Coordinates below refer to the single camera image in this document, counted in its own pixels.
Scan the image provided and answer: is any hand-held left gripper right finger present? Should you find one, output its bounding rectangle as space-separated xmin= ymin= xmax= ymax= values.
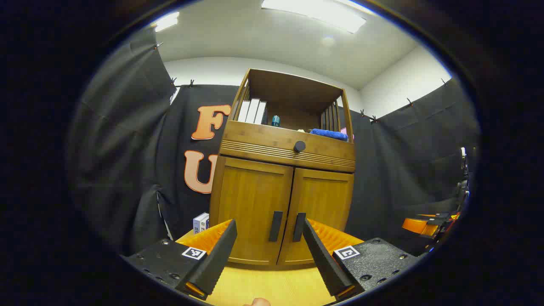
xmin=303 ymin=219 xmax=419 ymax=301

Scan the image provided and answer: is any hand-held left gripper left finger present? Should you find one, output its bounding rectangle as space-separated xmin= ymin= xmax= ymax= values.
xmin=121 ymin=219 xmax=238 ymax=300

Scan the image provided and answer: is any wooden shoe cabinet door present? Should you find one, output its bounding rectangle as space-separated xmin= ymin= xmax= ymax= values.
xmin=214 ymin=156 xmax=295 ymax=266
xmin=278 ymin=167 xmax=355 ymax=266

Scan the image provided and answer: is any wooden double-door shoe cabinet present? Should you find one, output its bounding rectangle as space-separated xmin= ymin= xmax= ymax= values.
xmin=209 ymin=68 xmax=357 ymax=270

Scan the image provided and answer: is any blue folded cloth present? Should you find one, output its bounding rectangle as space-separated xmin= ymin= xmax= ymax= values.
xmin=309 ymin=128 xmax=349 ymax=142

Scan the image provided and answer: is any wooden drawer with black knob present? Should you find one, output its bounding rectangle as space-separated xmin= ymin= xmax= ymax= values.
xmin=219 ymin=120 xmax=356 ymax=173

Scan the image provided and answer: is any black backdrop cloth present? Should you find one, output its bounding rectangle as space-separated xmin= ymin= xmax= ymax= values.
xmin=68 ymin=28 xmax=481 ymax=256

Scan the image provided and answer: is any ceiling light panel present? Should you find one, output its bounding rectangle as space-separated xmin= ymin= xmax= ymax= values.
xmin=154 ymin=11 xmax=180 ymax=33

